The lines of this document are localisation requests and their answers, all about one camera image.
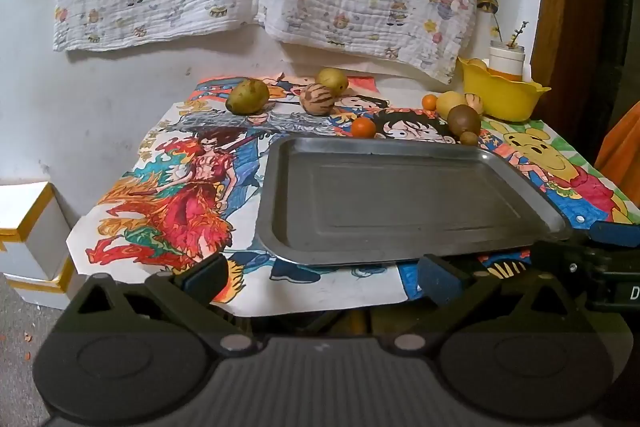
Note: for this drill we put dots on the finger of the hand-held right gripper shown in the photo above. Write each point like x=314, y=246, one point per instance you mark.
x=615, y=234
x=565, y=259

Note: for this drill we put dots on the white box with yellow trim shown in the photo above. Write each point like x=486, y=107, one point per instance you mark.
x=35, y=252
x=40, y=299

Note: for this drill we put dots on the fiery warrior drawing sheet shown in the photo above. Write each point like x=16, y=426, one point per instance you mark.
x=190, y=207

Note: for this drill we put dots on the brown wooden frame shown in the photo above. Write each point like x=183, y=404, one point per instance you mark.
x=565, y=7

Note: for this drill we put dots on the white jar with orange band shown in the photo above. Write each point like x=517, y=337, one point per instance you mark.
x=505, y=59

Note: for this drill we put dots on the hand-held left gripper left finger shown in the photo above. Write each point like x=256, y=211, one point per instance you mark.
x=205, y=278

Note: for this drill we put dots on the large green pear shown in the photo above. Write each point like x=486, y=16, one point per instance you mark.
x=247, y=97

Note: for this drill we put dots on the metal baking tray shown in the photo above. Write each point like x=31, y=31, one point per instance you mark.
x=400, y=202

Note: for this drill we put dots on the small orange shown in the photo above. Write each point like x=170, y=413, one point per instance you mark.
x=429, y=102
x=363, y=128

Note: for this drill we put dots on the yellow bear drawing sheet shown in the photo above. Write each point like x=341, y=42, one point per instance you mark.
x=545, y=147

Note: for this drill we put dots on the colourful cartoon characters drawing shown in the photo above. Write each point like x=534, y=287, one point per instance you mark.
x=360, y=99

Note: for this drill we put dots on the brown kiwi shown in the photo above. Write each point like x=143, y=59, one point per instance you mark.
x=462, y=119

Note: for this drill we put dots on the yellow plastic bowl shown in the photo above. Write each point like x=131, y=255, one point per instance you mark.
x=505, y=99

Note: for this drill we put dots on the yellow fruit in bowl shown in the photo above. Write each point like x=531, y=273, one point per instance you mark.
x=477, y=64

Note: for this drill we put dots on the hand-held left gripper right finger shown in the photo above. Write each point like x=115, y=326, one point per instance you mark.
x=435, y=278

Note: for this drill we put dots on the brown longan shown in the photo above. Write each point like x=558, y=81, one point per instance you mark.
x=468, y=138

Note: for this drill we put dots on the round yellow-green pear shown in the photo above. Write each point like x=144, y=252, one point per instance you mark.
x=334, y=78

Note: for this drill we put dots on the large striped pepino melon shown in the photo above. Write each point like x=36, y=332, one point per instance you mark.
x=316, y=99

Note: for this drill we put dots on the small striped pepino melon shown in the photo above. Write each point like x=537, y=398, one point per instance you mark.
x=476, y=102

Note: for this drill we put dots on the dry twig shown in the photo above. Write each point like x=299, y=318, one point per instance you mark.
x=515, y=36

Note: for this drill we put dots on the orange cloth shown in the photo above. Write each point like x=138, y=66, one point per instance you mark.
x=625, y=152

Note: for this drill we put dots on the smooth yellow fruit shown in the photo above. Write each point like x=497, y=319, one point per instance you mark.
x=450, y=103

